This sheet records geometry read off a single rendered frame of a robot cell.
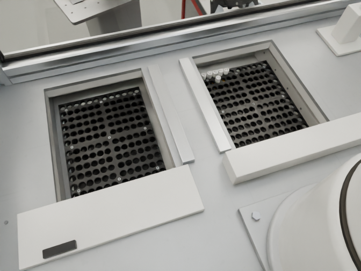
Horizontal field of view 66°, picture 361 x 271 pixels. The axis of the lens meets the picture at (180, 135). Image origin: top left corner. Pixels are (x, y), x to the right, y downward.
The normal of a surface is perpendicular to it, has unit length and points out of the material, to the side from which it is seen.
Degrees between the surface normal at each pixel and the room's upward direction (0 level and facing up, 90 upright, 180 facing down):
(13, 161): 0
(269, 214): 0
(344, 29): 90
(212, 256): 0
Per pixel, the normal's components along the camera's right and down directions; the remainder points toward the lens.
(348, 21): -0.95, 0.26
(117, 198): 0.04, -0.50
